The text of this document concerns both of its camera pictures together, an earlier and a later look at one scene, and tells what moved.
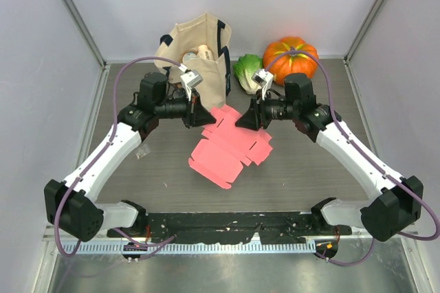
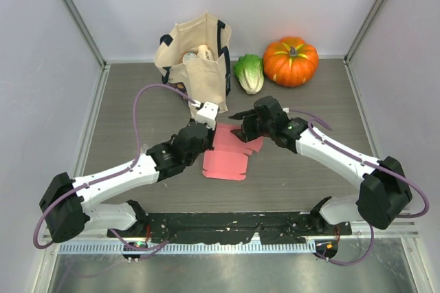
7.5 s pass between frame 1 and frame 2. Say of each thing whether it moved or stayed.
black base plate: stayed
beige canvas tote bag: stayed
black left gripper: moved
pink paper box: moved
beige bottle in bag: stayed
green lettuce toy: stayed
